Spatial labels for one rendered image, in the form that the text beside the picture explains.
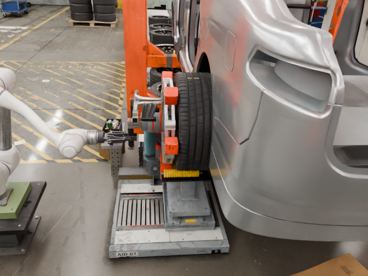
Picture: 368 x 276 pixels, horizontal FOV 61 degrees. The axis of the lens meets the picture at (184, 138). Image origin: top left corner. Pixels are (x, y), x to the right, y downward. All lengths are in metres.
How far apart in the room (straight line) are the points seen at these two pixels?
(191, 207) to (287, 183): 1.27
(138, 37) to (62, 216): 1.50
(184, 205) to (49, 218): 1.07
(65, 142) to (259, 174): 1.06
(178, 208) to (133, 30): 1.31
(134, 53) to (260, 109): 1.46
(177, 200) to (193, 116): 0.83
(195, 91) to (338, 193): 1.00
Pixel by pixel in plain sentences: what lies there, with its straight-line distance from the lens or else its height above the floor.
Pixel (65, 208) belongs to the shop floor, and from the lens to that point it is 2.76.
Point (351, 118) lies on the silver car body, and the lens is 2.26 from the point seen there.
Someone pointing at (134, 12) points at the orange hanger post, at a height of 1.47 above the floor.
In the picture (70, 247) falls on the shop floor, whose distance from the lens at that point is 2.46.
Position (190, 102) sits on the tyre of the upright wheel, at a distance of 1.81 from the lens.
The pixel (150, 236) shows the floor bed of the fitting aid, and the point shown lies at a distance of 2.33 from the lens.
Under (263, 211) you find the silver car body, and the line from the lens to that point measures 1.32.
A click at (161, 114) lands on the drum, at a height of 0.92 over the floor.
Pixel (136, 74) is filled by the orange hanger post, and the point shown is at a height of 1.04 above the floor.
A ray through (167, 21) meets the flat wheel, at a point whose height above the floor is 0.44.
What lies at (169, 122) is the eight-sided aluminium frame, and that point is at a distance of 1.81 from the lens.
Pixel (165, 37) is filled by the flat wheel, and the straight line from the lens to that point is 6.74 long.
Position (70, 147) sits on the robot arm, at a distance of 1.77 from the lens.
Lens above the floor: 1.78
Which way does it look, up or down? 29 degrees down
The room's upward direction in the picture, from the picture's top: 3 degrees clockwise
